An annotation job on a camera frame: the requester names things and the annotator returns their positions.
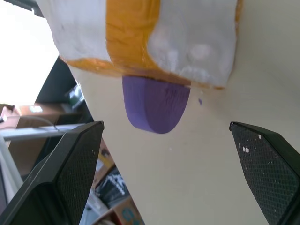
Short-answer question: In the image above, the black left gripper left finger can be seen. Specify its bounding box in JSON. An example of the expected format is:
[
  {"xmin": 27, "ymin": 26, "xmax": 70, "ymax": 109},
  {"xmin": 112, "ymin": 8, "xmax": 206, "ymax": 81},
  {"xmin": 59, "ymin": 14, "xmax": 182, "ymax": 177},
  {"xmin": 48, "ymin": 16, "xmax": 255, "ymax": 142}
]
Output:
[{"xmin": 0, "ymin": 120, "xmax": 105, "ymax": 225}]

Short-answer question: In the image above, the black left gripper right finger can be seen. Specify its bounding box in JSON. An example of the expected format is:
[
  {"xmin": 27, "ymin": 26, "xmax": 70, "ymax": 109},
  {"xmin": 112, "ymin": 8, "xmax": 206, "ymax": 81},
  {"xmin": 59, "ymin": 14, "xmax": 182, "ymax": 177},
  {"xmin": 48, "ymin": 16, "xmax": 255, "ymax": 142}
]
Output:
[{"xmin": 229, "ymin": 121, "xmax": 300, "ymax": 225}]

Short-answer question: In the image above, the brown cardboard box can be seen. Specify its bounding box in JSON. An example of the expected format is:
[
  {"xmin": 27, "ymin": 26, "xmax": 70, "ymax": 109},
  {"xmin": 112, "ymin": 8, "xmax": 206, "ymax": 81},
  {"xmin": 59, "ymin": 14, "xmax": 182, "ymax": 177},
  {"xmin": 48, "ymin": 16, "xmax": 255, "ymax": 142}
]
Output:
[{"xmin": 0, "ymin": 104, "xmax": 78, "ymax": 181}]

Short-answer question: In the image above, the black printed box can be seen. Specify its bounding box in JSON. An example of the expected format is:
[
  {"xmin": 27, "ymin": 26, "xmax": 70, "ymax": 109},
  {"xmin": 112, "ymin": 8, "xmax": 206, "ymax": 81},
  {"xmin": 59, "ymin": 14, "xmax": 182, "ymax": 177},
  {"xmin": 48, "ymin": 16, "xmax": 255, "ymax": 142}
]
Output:
[{"xmin": 95, "ymin": 164, "xmax": 130, "ymax": 209}]

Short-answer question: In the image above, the cardboard box with blue print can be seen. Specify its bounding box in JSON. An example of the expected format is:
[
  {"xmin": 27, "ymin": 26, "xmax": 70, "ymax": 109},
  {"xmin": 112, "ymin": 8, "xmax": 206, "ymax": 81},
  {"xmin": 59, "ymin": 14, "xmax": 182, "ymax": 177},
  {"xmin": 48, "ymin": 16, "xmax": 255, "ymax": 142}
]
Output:
[{"xmin": 97, "ymin": 196, "xmax": 146, "ymax": 225}]

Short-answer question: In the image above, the purple rounded block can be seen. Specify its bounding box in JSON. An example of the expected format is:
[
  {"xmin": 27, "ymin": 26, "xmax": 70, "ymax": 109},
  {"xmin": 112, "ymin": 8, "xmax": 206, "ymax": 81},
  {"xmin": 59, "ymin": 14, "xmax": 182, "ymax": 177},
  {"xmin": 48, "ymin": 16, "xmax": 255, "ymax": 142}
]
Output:
[{"xmin": 122, "ymin": 75, "xmax": 191, "ymax": 135}]

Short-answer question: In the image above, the white and orange bag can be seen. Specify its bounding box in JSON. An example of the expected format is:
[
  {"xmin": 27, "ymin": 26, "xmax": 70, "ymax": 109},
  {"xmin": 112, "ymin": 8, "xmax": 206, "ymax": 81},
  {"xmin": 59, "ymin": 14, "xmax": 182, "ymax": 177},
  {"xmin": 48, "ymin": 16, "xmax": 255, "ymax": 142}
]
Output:
[{"xmin": 39, "ymin": 0, "xmax": 244, "ymax": 91}]

